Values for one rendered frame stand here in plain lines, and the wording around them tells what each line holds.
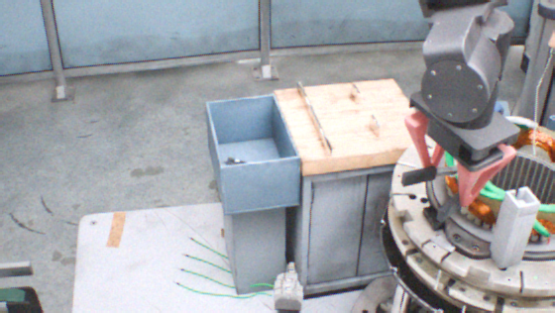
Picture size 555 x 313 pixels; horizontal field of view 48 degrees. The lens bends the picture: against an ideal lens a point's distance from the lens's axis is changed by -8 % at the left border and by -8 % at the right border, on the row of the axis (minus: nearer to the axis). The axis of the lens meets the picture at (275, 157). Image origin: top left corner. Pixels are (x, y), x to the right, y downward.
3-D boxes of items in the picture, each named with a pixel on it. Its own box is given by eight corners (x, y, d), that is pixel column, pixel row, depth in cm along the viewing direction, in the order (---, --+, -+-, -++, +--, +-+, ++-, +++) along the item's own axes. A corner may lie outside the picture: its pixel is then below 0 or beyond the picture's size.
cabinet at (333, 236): (298, 301, 106) (303, 175, 90) (275, 227, 121) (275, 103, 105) (410, 280, 109) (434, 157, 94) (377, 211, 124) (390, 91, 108)
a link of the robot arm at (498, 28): (520, 4, 56) (461, -11, 58) (507, 35, 51) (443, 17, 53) (505, 67, 61) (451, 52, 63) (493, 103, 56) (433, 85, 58)
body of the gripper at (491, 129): (473, 166, 59) (489, 100, 54) (405, 110, 66) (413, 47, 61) (517, 145, 62) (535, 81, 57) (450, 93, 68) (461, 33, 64)
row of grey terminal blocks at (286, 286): (300, 319, 103) (301, 302, 100) (271, 316, 103) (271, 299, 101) (306, 274, 111) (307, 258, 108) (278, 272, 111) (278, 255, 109)
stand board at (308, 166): (302, 176, 90) (302, 161, 89) (273, 103, 105) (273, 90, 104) (436, 157, 94) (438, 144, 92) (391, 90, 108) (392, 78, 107)
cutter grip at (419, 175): (402, 187, 69) (404, 176, 68) (399, 182, 70) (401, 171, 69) (435, 180, 70) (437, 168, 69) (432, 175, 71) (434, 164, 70)
